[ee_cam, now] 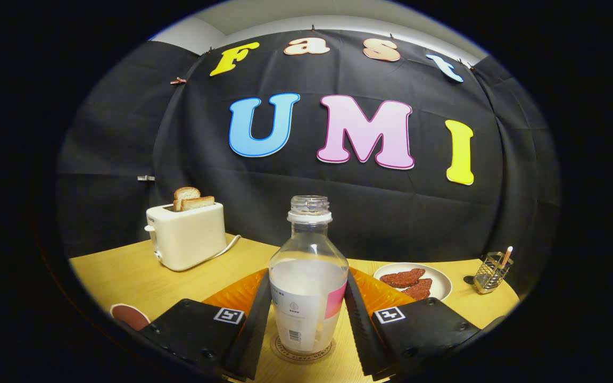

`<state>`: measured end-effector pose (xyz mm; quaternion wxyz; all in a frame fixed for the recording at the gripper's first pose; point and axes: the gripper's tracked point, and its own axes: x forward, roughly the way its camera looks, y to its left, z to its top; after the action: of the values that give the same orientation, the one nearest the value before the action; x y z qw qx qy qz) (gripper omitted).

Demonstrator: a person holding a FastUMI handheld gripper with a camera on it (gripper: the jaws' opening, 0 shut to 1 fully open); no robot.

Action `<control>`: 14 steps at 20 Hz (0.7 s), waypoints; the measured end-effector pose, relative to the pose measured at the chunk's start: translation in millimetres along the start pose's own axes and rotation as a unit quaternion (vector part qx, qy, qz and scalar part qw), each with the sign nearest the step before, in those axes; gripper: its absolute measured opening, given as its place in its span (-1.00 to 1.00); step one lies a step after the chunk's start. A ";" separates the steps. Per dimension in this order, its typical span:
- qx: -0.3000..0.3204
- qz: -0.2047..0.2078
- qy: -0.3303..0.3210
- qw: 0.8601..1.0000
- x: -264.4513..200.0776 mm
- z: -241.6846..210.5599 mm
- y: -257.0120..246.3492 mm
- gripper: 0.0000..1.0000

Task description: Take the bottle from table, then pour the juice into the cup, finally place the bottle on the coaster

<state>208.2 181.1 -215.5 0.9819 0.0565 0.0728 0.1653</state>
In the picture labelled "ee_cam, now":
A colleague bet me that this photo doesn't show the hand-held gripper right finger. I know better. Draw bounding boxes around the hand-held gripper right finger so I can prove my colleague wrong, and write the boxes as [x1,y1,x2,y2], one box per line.
[343,268,482,381]

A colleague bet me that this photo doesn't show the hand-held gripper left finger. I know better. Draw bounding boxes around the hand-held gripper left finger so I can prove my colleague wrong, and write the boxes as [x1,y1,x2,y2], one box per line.
[136,269,272,381]

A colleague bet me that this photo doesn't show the round wooden coaster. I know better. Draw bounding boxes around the round wooden coaster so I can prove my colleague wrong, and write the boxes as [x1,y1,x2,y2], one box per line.
[270,332,336,365]

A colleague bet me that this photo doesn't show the clear plastic juice bottle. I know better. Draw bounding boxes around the clear plastic juice bottle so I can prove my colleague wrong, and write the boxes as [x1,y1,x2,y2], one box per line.
[268,195,349,355]

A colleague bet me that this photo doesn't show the cream cup with wooden handle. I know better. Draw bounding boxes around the cream cup with wooden handle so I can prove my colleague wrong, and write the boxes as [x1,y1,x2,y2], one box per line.
[110,303,151,331]

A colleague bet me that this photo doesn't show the red meat slice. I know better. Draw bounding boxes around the red meat slice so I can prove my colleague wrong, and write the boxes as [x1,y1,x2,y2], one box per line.
[401,278,433,301]
[379,268,426,288]

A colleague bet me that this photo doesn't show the white plate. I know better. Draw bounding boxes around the white plate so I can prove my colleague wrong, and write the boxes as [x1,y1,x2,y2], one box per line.
[372,262,453,302]

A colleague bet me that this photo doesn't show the cream toaster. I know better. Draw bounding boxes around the cream toaster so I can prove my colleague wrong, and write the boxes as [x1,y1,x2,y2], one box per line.
[144,202,228,272]

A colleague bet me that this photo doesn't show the black backdrop cloth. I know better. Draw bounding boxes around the black backdrop cloth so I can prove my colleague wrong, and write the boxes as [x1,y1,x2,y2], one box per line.
[56,29,561,298]

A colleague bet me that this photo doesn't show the wooden table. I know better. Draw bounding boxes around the wooden table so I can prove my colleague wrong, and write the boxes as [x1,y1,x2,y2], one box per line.
[69,233,521,383]

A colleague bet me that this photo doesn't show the toasted bread slice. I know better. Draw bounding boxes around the toasted bread slice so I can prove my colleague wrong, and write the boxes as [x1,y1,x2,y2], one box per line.
[173,187,201,212]
[180,196,216,211]

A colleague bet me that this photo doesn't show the white toaster cable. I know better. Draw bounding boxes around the white toaster cable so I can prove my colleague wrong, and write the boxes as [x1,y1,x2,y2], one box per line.
[200,235,242,264]

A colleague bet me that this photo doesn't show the metal wire pen holder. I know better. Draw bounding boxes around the metal wire pen holder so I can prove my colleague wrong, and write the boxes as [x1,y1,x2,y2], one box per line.
[473,252,510,295]

